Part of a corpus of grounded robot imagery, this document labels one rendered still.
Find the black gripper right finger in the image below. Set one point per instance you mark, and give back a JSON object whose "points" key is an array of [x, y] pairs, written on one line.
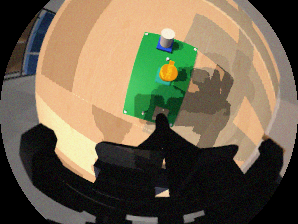
{"points": [[183, 159]]}

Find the green circuit board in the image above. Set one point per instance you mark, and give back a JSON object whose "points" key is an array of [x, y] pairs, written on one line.
{"points": [[159, 78]]}

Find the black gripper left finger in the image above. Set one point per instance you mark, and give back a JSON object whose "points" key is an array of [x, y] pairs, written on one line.
{"points": [[147, 157]]}

